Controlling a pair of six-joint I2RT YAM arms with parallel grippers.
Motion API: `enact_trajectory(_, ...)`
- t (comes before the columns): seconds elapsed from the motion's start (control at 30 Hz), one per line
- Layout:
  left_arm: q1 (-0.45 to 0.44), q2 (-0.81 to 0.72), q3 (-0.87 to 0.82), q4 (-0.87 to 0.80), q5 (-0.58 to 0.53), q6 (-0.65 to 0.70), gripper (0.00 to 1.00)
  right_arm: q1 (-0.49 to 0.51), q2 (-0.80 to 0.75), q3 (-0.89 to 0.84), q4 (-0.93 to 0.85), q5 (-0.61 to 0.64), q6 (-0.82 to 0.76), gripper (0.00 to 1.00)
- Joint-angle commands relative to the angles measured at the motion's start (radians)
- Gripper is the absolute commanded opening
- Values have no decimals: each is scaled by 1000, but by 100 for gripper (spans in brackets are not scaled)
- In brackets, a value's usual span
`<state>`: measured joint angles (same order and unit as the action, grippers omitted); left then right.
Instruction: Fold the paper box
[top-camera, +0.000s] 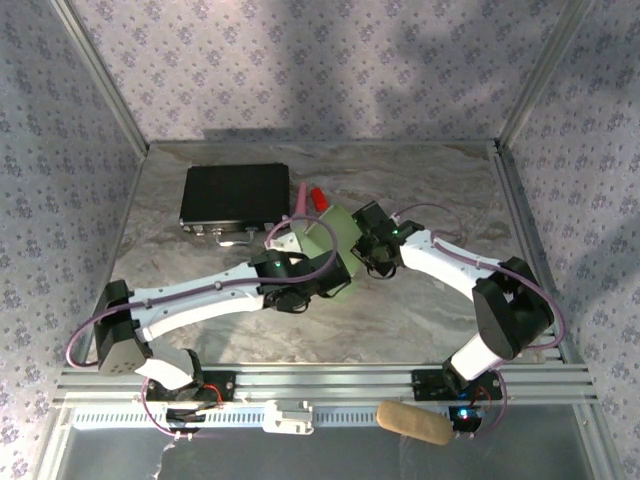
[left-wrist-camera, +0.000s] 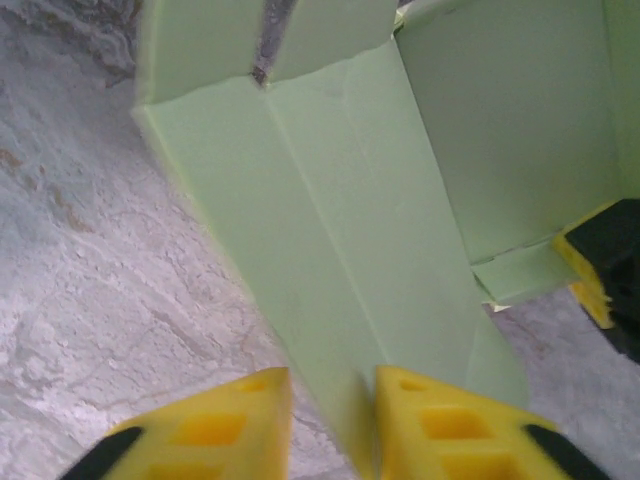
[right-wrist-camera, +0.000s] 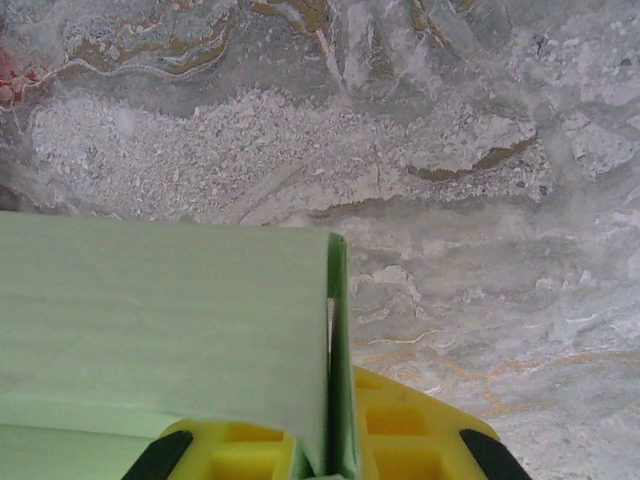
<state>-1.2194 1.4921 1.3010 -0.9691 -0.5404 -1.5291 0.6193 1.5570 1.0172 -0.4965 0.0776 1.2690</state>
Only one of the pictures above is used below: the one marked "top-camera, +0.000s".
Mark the light green paper box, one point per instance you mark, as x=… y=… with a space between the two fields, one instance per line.
x=340 y=222

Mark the black hard case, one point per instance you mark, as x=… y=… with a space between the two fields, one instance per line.
x=235 y=195

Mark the pink toy microphone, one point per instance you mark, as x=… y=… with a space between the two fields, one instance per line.
x=301 y=197

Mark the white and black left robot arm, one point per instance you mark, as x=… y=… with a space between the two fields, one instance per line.
x=200 y=295

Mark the small red cylinder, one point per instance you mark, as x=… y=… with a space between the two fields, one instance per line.
x=319 y=197

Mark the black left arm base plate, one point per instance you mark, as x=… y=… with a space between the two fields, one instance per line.
x=222 y=386

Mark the aluminium frame post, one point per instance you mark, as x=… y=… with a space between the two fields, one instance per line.
x=100 y=75
x=545 y=75

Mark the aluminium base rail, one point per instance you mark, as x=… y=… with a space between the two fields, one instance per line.
x=325 y=382

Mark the small circuit board with LED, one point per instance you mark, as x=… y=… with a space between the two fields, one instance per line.
x=465 y=417

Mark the tan foam roll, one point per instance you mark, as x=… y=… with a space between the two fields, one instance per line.
x=415 y=422

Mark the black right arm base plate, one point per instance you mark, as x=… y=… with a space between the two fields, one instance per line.
x=425 y=386

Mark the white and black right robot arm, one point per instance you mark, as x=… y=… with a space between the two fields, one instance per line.
x=440 y=265

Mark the white plastic clip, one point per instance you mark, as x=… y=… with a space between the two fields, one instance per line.
x=287 y=417

